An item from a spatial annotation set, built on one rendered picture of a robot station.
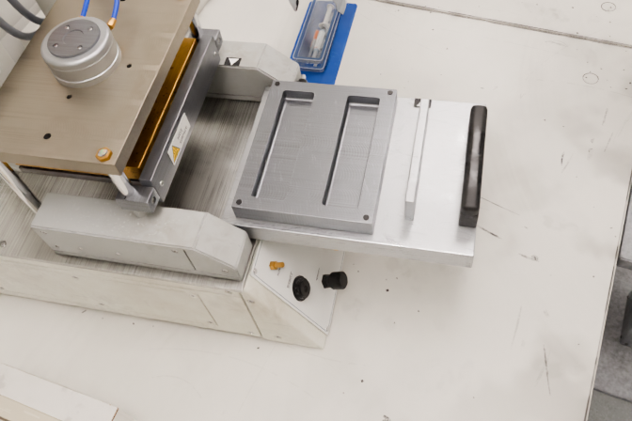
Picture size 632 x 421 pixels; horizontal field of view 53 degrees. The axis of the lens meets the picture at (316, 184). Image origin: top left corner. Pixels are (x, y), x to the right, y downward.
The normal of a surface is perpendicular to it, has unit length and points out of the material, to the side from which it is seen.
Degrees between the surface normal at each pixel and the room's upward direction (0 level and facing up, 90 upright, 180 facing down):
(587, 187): 0
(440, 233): 0
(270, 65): 41
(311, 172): 0
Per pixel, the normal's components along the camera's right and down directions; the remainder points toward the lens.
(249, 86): -0.21, 0.82
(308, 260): 0.83, -0.14
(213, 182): -0.11, -0.56
